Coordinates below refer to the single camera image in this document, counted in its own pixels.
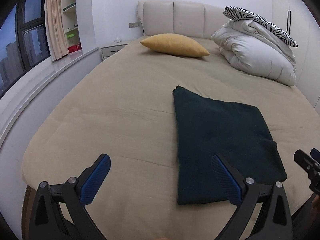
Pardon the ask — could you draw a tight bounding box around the dark green knit sweater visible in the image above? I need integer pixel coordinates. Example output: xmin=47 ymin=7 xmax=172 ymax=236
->
xmin=172 ymin=86 xmax=287 ymax=205

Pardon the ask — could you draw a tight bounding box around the person's right hand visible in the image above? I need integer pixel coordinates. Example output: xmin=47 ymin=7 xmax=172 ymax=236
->
xmin=310 ymin=194 xmax=320 ymax=221

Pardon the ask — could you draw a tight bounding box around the beige bed sheet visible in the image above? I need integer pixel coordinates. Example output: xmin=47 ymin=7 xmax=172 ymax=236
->
xmin=22 ymin=39 xmax=319 ymax=239

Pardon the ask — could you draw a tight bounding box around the white folded duvet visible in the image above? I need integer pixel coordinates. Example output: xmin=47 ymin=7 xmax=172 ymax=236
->
xmin=211 ymin=20 xmax=296 ymax=86

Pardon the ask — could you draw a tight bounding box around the white wardrobe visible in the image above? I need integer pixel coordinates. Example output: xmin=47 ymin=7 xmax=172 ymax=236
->
xmin=272 ymin=0 xmax=320 ymax=112

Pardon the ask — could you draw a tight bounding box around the zebra print pillow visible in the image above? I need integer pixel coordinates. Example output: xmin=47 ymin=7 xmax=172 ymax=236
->
xmin=223 ymin=6 xmax=299 ymax=48

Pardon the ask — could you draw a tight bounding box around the beige curtain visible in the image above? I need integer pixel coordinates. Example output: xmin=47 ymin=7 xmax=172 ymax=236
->
xmin=44 ymin=0 xmax=68 ymax=61

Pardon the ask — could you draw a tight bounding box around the red box on shelf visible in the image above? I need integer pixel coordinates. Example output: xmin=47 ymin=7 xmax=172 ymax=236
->
xmin=68 ymin=43 xmax=82 ymax=54

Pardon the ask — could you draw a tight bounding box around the white bedside table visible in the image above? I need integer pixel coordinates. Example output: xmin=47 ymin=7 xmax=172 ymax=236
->
xmin=100 ymin=40 xmax=132 ymax=61

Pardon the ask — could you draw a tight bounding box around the dark framed window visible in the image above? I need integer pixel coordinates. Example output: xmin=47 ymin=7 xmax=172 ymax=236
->
xmin=1 ymin=0 xmax=50 ymax=96

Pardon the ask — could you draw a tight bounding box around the yellow throw pillow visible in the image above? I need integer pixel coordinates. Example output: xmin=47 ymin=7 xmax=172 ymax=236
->
xmin=140 ymin=34 xmax=210 ymax=57

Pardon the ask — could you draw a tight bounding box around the cream padded headboard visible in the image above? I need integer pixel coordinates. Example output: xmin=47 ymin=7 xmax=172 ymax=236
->
xmin=137 ymin=0 xmax=228 ymax=39

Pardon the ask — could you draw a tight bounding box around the wall socket panel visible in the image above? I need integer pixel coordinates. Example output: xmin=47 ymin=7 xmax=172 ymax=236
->
xmin=129 ymin=22 xmax=140 ymax=28

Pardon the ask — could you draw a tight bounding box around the white wall shelf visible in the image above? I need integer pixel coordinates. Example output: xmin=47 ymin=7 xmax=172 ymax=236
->
xmin=61 ymin=0 xmax=81 ymax=48

